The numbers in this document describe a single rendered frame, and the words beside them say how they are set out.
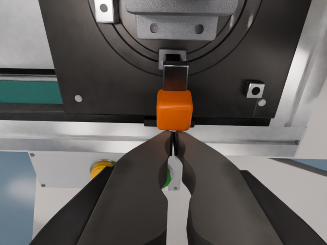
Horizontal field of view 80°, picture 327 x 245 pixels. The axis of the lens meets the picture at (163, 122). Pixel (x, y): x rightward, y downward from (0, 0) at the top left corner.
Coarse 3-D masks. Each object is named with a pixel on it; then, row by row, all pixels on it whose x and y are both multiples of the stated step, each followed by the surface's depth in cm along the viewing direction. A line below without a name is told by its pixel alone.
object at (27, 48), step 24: (0, 0) 22; (24, 0) 22; (0, 24) 23; (24, 24) 23; (0, 48) 24; (24, 48) 24; (48, 48) 24; (0, 72) 26; (24, 72) 26; (48, 72) 27; (0, 96) 24; (24, 96) 24; (48, 96) 24
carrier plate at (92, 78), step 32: (64, 0) 17; (288, 0) 17; (64, 32) 18; (96, 32) 18; (256, 32) 18; (288, 32) 18; (64, 64) 20; (96, 64) 20; (128, 64) 20; (224, 64) 20; (256, 64) 20; (288, 64) 20; (64, 96) 21; (96, 96) 21; (128, 96) 21; (192, 96) 21; (224, 96) 21
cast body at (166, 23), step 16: (128, 0) 7; (144, 0) 7; (160, 0) 7; (176, 0) 7; (192, 0) 7; (208, 0) 7; (224, 0) 7; (144, 16) 10; (160, 16) 10; (176, 16) 10; (192, 16) 10; (208, 16) 9; (144, 32) 11; (160, 32) 11; (176, 32) 11; (192, 32) 11; (208, 32) 11
